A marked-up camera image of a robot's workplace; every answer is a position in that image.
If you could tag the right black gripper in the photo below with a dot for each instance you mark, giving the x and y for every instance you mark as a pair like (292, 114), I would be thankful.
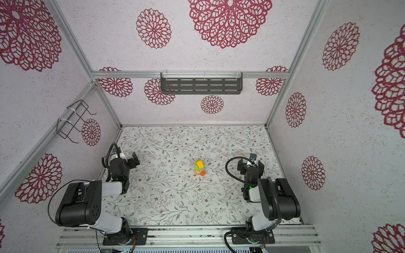
(243, 167)

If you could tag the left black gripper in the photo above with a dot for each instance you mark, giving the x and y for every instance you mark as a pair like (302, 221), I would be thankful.
(132, 163)

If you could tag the yellow wood block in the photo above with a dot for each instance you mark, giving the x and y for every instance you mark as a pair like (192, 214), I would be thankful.
(200, 164)

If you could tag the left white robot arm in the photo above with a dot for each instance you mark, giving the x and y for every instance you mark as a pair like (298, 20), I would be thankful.
(81, 204)

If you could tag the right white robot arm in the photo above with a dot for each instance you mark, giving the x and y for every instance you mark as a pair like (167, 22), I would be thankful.
(277, 200)

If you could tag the black wire wall basket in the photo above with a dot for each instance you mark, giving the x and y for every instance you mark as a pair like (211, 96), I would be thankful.
(66, 125)

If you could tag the dark grey wall shelf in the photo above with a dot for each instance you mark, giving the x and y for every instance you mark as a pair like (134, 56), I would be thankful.
(201, 85)

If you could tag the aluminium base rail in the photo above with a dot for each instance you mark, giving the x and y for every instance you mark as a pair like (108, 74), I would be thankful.
(213, 236)

